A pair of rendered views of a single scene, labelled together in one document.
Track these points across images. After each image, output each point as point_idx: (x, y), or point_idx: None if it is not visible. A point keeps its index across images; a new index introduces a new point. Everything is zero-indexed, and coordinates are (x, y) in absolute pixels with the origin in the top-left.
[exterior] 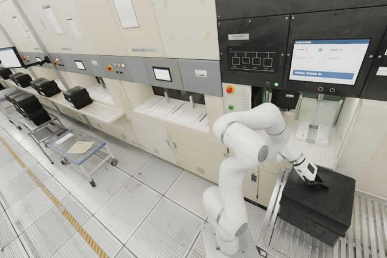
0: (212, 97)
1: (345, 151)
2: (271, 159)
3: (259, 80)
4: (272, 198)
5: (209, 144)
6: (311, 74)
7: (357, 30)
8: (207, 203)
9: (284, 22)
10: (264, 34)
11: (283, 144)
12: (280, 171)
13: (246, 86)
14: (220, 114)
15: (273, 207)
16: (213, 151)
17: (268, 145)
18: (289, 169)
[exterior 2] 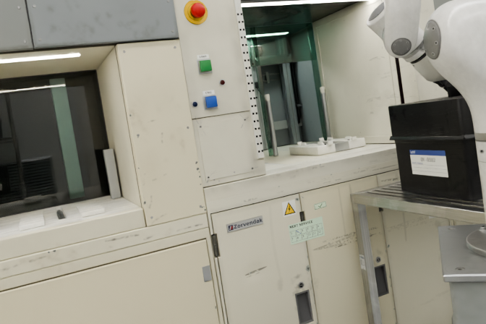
0: (146, 47)
1: (419, 77)
2: (416, 16)
3: None
4: (424, 202)
5: (145, 261)
6: None
7: None
8: (481, 6)
9: None
10: None
11: None
12: (363, 194)
13: None
14: (178, 101)
15: (445, 203)
16: (165, 288)
17: None
18: (367, 189)
